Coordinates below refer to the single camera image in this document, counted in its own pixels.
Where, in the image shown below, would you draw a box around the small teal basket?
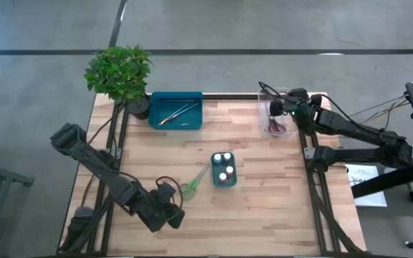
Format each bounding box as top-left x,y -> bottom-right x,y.
211,151 -> 238,188

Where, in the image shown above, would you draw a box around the black aluminium table frame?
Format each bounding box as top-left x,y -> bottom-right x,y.
57,92 -> 365,257

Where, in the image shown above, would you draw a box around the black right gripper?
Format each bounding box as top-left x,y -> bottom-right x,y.
269,87 -> 323,127

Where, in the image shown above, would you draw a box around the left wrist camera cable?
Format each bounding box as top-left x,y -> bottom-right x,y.
155,175 -> 185,211

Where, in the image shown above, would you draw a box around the white paper sheet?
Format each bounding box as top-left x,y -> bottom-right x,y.
346,163 -> 389,208

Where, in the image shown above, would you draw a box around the red black scissors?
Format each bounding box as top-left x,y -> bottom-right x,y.
267,117 -> 287,135

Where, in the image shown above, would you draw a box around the right arm wire bundle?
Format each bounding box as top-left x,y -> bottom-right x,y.
349,95 -> 410,125

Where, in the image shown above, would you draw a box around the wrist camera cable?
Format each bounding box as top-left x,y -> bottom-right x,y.
257,80 -> 290,100
155,175 -> 185,211

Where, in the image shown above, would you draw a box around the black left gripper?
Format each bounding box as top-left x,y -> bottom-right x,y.
140,181 -> 186,233

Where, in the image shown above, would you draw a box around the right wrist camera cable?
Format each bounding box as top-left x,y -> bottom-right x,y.
257,80 -> 290,100

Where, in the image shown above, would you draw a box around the green potted plant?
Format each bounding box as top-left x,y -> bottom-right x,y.
83,44 -> 153,121

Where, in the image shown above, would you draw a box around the clear plastic container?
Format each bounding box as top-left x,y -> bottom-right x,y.
255,87 -> 298,138

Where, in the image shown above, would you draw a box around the green scissors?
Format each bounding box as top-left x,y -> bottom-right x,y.
180,161 -> 212,201

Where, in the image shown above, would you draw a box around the black cable bundle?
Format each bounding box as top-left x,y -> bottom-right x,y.
60,206 -> 95,254

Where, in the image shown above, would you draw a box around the blue rectangular bin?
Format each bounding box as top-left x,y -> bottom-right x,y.
148,91 -> 204,130

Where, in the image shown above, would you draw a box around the left arm base cable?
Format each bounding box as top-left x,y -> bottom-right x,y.
86,103 -> 125,144

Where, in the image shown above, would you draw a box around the black side table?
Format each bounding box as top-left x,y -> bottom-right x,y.
0,153 -> 35,258

